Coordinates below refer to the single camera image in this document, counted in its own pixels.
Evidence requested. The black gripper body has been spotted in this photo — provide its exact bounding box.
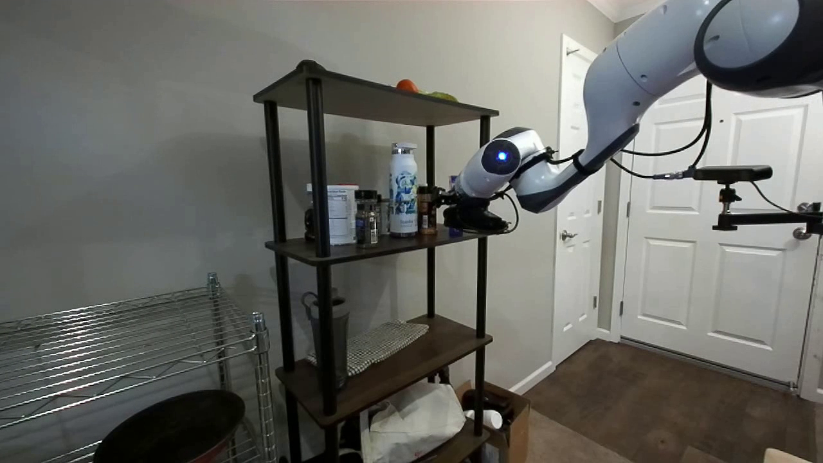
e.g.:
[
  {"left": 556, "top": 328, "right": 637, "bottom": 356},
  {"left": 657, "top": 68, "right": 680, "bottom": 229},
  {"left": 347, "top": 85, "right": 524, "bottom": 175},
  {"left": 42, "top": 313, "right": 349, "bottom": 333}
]
[{"left": 436, "top": 196, "right": 506, "bottom": 233}]

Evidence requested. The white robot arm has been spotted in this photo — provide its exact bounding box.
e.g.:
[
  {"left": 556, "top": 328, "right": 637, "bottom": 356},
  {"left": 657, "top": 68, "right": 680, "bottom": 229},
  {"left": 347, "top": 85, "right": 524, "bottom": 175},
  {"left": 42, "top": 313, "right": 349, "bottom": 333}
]
[{"left": 446, "top": 0, "right": 823, "bottom": 233}]

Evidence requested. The white container on shelf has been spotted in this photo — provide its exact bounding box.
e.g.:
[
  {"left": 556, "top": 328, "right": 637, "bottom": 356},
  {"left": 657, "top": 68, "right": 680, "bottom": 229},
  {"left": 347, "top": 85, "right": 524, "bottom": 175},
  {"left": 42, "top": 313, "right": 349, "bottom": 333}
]
[{"left": 303, "top": 183, "right": 358, "bottom": 247}]

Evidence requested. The peanut butter jar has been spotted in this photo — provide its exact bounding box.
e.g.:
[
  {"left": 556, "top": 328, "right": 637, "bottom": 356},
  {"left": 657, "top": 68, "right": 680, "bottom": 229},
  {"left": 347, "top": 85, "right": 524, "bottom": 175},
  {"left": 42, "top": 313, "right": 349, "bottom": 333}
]
[{"left": 418, "top": 184, "right": 437, "bottom": 236}]

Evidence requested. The white floral water bottle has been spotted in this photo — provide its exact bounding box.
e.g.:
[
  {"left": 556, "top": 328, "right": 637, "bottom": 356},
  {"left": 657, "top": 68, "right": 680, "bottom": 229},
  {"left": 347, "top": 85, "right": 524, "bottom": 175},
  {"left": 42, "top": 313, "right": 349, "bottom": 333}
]
[{"left": 389, "top": 143, "right": 418, "bottom": 236}]

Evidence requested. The dark wood shelving unit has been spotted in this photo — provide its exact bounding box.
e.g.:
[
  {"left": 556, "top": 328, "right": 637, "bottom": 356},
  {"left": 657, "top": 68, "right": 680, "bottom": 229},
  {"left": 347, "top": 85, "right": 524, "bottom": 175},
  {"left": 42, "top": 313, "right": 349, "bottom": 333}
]
[{"left": 256, "top": 58, "right": 497, "bottom": 463}]

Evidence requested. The white closet door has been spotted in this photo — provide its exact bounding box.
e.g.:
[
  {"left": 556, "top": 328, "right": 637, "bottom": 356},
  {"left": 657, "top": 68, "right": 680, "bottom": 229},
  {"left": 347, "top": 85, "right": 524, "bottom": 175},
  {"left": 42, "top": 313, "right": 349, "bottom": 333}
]
[{"left": 554, "top": 35, "right": 604, "bottom": 364}]

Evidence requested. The green fruit on top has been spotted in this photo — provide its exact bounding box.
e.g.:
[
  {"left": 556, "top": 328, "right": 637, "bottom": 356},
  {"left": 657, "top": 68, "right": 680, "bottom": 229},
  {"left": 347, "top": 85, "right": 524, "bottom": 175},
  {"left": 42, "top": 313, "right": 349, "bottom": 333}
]
[{"left": 427, "top": 89, "right": 459, "bottom": 103}]

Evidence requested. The orange fruit on top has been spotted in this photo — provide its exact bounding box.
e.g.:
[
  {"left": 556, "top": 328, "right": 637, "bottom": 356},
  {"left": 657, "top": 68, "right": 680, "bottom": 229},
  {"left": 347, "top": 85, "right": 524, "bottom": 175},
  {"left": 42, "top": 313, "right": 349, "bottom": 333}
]
[{"left": 396, "top": 79, "right": 419, "bottom": 93}]

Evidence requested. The folded grey dish cloth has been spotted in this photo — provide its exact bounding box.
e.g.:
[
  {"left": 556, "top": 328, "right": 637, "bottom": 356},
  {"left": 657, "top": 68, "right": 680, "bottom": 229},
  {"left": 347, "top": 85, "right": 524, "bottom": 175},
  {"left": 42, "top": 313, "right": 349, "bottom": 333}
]
[{"left": 347, "top": 320, "right": 429, "bottom": 376}]

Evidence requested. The grey tumbler bottle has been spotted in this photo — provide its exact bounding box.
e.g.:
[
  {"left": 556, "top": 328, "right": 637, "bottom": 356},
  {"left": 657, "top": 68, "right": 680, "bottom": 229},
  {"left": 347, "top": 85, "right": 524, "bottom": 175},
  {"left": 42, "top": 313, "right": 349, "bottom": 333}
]
[{"left": 301, "top": 290, "right": 352, "bottom": 394}]

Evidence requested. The white plastic bag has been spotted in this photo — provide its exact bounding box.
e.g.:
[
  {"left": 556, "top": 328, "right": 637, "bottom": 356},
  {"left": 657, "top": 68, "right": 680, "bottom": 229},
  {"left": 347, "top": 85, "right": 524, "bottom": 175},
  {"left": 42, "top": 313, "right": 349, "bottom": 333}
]
[{"left": 361, "top": 383, "right": 465, "bottom": 463}]

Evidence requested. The white panel door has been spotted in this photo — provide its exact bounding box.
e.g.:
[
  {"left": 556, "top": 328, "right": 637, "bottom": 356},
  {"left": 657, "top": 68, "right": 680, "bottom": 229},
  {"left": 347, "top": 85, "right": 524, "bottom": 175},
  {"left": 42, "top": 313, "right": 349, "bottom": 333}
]
[{"left": 619, "top": 77, "right": 820, "bottom": 383}]

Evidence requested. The dark round bowl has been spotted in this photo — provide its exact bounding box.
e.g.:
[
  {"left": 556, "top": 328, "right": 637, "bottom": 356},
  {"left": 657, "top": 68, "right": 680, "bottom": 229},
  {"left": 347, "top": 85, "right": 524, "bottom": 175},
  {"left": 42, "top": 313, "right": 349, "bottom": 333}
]
[{"left": 94, "top": 387, "right": 244, "bottom": 463}]

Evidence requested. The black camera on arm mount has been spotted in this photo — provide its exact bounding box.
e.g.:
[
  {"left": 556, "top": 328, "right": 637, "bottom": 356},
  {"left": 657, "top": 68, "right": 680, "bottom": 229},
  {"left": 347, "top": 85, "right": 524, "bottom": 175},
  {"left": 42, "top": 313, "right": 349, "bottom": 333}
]
[{"left": 689, "top": 162, "right": 823, "bottom": 241}]

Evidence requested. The chrome wire rack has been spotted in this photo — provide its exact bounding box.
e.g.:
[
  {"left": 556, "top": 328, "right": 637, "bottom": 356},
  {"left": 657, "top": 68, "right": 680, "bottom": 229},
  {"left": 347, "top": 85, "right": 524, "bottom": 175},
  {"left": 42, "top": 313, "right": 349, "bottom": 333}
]
[{"left": 0, "top": 279, "right": 280, "bottom": 463}]

